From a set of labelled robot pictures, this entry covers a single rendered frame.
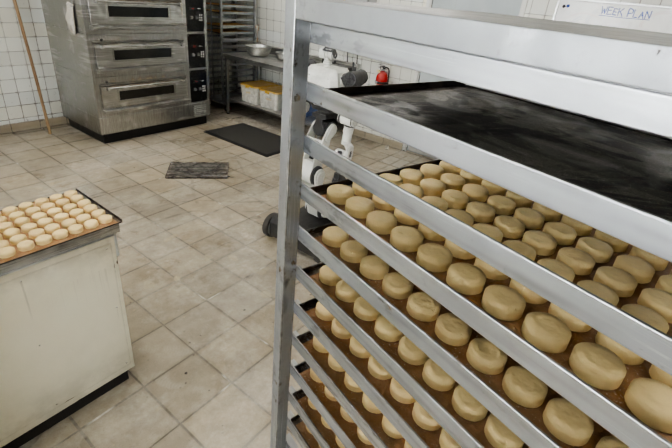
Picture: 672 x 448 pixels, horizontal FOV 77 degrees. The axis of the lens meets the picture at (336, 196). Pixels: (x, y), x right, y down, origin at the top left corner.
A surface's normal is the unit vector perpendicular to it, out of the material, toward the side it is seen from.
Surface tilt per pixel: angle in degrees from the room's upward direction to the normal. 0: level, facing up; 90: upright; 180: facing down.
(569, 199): 90
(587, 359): 0
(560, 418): 0
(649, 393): 0
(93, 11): 90
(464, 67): 90
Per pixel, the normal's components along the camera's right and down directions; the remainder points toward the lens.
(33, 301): 0.78, 0.33
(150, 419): 0.09, -0.90
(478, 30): -0.80, 0.19
